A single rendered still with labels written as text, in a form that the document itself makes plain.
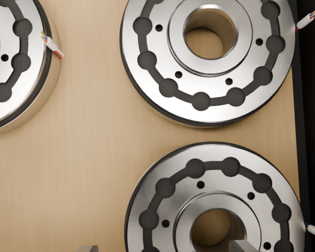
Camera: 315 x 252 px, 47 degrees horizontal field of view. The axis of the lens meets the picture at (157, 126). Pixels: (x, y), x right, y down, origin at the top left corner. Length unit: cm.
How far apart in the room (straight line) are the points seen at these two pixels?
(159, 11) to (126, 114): 7
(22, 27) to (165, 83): 9
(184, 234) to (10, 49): 14
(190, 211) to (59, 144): 10
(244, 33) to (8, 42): 13
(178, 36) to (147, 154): 8
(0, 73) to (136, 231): 12
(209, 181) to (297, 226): 6
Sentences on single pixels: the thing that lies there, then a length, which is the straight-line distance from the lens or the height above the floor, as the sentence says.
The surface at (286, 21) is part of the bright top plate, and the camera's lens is 23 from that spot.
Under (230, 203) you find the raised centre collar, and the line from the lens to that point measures 20.
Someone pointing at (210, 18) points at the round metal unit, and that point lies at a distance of 23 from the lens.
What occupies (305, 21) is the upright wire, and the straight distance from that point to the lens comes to 22.
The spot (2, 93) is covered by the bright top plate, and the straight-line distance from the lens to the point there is 22.
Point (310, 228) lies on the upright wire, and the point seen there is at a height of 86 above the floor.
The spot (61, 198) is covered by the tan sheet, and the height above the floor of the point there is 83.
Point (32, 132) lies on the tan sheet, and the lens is 25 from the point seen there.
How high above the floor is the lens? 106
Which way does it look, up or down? 87 degrees down
